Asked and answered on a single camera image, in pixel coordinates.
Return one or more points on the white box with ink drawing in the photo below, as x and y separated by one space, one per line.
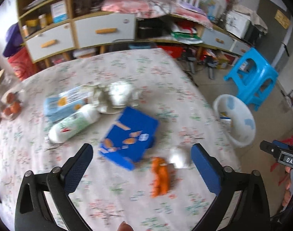
236 24

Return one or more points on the light blue snack pack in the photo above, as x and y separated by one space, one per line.
57 108

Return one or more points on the purple hat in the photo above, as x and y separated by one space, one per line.
13 38

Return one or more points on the clear bag of oranges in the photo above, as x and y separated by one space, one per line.
2 89

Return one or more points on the map poster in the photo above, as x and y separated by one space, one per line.
212 6

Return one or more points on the long grey sideboard drawer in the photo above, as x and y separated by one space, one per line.
213 36

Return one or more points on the low wooden sideboard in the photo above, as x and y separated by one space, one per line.
199 47

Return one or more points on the dried branches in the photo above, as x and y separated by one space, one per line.
229 7

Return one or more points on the white tissue ball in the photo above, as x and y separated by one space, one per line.
180 157

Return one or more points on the short grey sideboard drawer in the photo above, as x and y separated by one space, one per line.
241 48

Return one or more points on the person's right hand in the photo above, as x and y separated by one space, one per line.
287 185

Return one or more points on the red flat box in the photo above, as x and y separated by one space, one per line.
175 51

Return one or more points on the mandarin orange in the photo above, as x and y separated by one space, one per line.
7 111
15 107
10 97

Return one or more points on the silver foil wrapper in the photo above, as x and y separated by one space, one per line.
102 101

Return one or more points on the black appliance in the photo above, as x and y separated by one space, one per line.
254 35

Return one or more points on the pink patterned cloth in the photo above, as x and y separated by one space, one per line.
127 7

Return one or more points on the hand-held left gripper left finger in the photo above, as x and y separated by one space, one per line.
77 170

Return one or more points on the white plastic bottle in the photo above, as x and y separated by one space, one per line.
71 125

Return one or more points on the dark blue cardboard box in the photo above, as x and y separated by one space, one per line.
132 130

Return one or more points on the pile of red green bags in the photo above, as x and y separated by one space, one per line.
184 32

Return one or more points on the blue and white box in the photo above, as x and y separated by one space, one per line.
58 12

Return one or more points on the white bin with blue patches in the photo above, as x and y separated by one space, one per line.
242 134

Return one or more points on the person's left hand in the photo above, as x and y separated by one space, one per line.
126 227

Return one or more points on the yellow wall notice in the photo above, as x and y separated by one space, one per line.
282 19

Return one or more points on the red bag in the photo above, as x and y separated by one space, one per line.
21 63

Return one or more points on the wide grey cabinet drawer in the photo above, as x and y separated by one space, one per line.
105 20

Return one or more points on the yellow jar with white lid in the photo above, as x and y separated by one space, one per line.
42 21

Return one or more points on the narrow grey cabinet drawer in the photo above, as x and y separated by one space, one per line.
59 36

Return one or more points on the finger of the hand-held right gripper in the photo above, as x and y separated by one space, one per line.
269 147

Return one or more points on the wooden shelf cabinet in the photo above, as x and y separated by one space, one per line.
70 16

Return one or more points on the blue plastic stool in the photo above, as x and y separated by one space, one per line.
254 62

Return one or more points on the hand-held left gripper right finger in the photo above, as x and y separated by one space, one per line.
206 170

